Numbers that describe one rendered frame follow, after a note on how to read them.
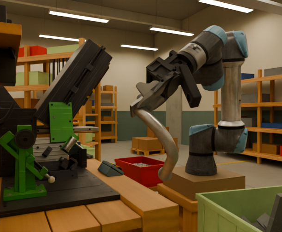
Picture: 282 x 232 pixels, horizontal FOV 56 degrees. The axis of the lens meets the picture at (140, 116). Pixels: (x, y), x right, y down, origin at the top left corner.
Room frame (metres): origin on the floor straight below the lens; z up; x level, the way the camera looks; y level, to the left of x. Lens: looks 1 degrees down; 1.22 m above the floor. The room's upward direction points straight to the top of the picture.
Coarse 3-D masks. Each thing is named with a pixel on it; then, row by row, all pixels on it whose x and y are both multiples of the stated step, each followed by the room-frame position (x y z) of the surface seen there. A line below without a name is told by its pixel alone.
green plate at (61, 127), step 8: (56, 104) 1.38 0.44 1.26; (64, 104) 1.40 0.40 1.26; (56, 112) 1.37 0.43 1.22; (64, 112) 1.39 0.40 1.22; (56, 120) 1.36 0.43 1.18; (64, 120) 1.38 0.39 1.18; (72, 120) 1.40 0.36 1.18; (56, 128) 1.35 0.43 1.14; (64, 128) 1.37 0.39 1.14; (72, 128) 1.39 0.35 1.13; (56, 136) 1.34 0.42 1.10; (64, 136) 1.36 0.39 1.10
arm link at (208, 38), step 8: (208, 32) 0.77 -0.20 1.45; (216, 32) 0.77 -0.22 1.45; (224, 32) 0.78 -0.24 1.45; (192, 40) 0.78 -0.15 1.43; (200, 40) 0.76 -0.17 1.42; (208, 40) 0.76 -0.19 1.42; (216, 40) 0.77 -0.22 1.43; (224, 40) 0.79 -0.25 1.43; (208, 48) 0.75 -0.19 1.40; (216, 48) 0.77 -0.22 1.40; (208, 56) 0.76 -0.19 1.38; (216, 56) 0.79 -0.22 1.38
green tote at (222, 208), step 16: (208, 192) 0.87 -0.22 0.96; (224, 192) 0.88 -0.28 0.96; (240, 192) 0.89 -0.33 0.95; (256, 192) 0.91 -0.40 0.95; (272, 192) 0.93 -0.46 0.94; (208, 208) 0.79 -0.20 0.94; (224, 208) 0.88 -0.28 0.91; (240, 208) 0.89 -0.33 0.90; (256, 208) 0.91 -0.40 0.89; (208, 224) 0.79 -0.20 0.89; (224, 224) 0.71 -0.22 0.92; (240, 224) 0.64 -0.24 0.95
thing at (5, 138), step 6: (0, 138) 0.99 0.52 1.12; (6, 138) 0.99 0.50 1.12; (12, 138) 1.00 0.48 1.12; (0, 144) 0.99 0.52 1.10; (6, 144) 1.00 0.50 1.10; (12, 144) 1.01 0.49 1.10; (12, 150) 1.00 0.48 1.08; (18, 156) 1.01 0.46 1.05; (30, 156) 1.04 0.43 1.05; (30, 162) 1.04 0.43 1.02; (36, 162) 1.06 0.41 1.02; (30, 168) 1.03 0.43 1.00; (42, 168) 1.07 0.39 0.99; (36, 174) 1.04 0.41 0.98; (42, 174) 1.06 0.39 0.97
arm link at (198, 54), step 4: (188, 44) 0.76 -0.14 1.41; (192, 44) 0.75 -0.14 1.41; (196, 44) 0.75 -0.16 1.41; (184, 48) 0.75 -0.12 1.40; (188, 48) 0.74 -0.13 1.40; (192, 48) 0.75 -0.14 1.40; (196, 48) 0.74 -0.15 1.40; (200, 48) 0.74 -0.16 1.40; (188, 52) 0.74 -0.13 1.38; (192, 52) 0.73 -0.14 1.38; (196, 52) 0.74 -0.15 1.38; (200, 52) 0.74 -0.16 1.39; (204, 52) 0.75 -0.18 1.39; (192, 56) 0.73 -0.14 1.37; (196, 56) 0.73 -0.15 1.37; (200, 56) 0.74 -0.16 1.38; (204, 56) 0.75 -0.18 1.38; (196, 60) 0.73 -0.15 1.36; (200, 60) 0.74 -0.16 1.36; (204, 60) 0.76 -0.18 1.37; (196, 64) 0.74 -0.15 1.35; (200, 64) 0.75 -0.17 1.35; (196, 68) 0.75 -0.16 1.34
